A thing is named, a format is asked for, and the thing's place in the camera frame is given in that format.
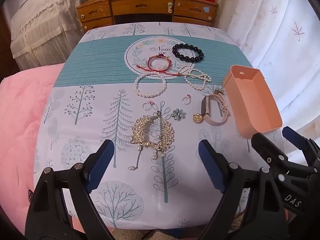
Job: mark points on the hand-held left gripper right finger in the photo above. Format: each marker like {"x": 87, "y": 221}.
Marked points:
{"x": 210, "y": 162}

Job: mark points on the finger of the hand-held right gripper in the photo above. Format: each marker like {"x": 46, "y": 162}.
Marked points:
{"x": 265, "y": 147}
{"x": 295, "y": 137}

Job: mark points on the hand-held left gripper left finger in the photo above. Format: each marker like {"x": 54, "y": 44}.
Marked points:
{"x": 102, "y": 162}

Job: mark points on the peach plastic box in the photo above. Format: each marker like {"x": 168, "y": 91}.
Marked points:
{"x": 252, "y": 100}

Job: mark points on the gold leaf hair comb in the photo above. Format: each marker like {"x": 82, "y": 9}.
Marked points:
{"x": 140, "y": 130}

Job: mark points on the pink smart band watch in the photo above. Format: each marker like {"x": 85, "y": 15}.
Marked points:
{"x": 204, "y": 106}

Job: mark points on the gold bee brooch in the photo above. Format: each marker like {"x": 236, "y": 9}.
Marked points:
{"x": 220, "y": 91}

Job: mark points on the round gold pendant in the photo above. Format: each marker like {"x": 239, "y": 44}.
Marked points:
{"x": 197, "y": 118}

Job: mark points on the flower brooch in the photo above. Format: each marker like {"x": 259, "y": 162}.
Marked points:
{"x": 178, "y": 113}

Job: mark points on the pink blanket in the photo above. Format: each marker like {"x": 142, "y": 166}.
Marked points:
{"x": 20, "y": 117}

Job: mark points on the white leaf print curtain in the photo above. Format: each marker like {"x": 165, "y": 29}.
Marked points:
{"x": 275, "y": 30}

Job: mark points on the blue sticker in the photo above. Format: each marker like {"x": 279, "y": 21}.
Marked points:
{"x": 206, "y": 9}

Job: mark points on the white lace covered bed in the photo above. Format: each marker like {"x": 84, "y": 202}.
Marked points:
{"x": 45, "y": 17}

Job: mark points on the wooden dresser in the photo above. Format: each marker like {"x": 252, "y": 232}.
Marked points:
{"x": 140, "y": 6}

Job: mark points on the teal hanging charm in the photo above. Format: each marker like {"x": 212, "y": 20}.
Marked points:
{"x": 170, "y": 6}

